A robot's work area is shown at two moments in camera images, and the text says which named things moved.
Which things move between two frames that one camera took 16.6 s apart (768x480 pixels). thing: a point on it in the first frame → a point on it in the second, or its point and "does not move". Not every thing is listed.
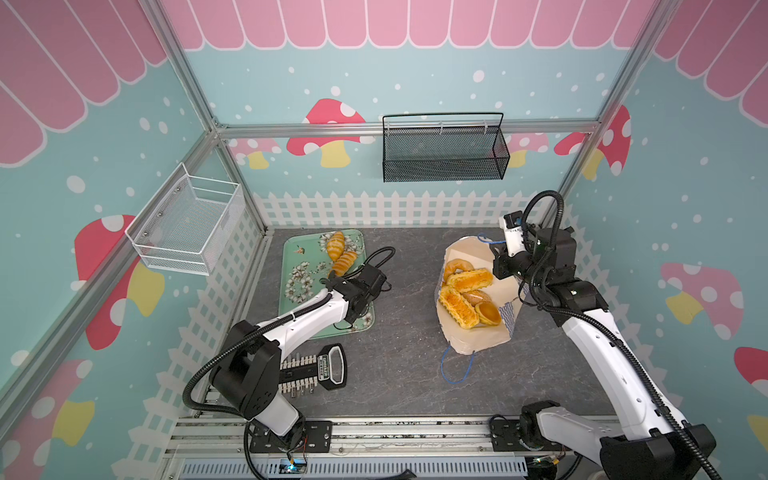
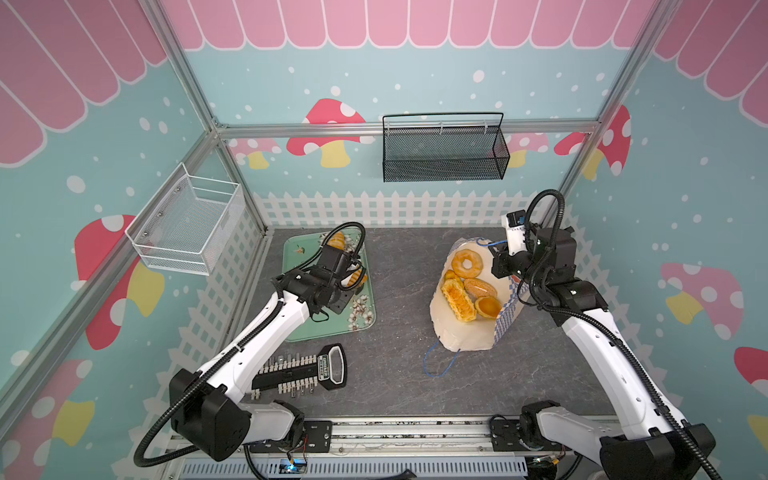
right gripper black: [504, 260] does not move
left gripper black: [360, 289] → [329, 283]
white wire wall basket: [186, 225] does not move
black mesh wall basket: [423, 147] does not move
